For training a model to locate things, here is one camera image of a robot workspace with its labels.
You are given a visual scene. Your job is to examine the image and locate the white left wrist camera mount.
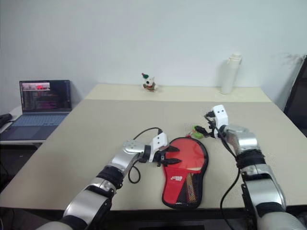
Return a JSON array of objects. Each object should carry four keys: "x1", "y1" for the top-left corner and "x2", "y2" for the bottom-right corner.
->
[{"x1": 148, "y1": 133, "x2": 168, "y2": 163}]

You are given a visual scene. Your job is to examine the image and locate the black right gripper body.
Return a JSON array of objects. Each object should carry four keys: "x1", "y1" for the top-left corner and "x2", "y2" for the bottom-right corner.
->
[{"x1": 208, "y1": 119, "x2": 221, "y2": 139}]

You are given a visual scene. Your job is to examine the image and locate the white plush dog toy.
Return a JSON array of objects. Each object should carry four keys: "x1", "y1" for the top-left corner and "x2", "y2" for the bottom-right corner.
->
[{"x1": 141, "y1": 72, "x2": 158, "y2": 92}]

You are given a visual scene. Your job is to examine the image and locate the red table tennis paddle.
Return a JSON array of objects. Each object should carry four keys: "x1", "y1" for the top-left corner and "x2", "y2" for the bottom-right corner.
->
[{"x1": 165, "y1": 138, "x2": 205, "y2": 204}]

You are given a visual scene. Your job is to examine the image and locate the white water bottle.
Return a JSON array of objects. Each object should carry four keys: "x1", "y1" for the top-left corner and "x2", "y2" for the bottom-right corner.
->
[{"x1": 220, "y1": 53, "x2": 242, "y2": 94}]

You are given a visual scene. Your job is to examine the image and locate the black and red paddle case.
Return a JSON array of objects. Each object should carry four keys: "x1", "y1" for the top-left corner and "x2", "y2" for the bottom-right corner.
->
[{"x1": 161, "y1": 137, "x2": 209, "y2": 208}]

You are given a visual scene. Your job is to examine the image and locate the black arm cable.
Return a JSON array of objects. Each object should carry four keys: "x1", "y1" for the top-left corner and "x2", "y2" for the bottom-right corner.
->
[
  {"x1": 204, "y1": 111, "x2": 243, "y2": 230},
  {"x1": 128, "y1": 127, "x2": 164, "y2": 184}
]

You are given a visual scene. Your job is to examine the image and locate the black chair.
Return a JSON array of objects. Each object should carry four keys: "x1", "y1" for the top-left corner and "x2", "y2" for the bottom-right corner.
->
[{"x1": 283, "y1": 55, "x2": 307, "y2": 138}]

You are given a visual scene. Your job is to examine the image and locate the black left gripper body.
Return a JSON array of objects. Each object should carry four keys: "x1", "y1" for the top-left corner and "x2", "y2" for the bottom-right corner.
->
[{"x1": 154, "y1": 146, "x2": 170, "y2": 168}]

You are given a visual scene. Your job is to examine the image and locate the open grey laptop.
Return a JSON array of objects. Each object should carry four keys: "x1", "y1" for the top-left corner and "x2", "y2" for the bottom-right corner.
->
[{"x1": 0, "y1": 80, "x2": 72, "y2": 141}]

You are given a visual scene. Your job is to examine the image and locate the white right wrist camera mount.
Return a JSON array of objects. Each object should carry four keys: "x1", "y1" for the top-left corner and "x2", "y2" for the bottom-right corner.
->
[{"x1": 213, "y1": 104, "x2": 229, "y2": 127}]

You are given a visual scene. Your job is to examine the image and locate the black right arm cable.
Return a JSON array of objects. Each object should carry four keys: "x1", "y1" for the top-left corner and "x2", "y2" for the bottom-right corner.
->
[{"x1": 204, "y1": 111, "x2": 243, "y2": 230}]

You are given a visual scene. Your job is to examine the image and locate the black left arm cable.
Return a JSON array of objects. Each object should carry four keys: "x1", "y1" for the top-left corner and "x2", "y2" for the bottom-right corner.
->
[{"x1": 128, "y1": 127, "x2": 164, "y2": 184}]

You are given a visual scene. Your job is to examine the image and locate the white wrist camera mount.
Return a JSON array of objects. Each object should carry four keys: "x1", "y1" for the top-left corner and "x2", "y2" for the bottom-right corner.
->
[
  {"x1": 148, "y1": 133, "x2": 168, "y2": 163},
  {"x1": 213, "y1": 104, "x2": 229, "y2": 127}
]

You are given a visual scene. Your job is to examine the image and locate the red and green zipper pull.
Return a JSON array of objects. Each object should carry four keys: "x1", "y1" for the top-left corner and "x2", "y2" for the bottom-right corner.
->
[{"x1": 185, "y1": 124, "x2": 204, "y2": 139}]

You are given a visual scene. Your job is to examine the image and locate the black object beside laptop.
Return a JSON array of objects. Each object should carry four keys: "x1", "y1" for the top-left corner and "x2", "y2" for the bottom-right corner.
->
[{"x1": 0, "y1": 114, "x2": 13, "y2": 127}]

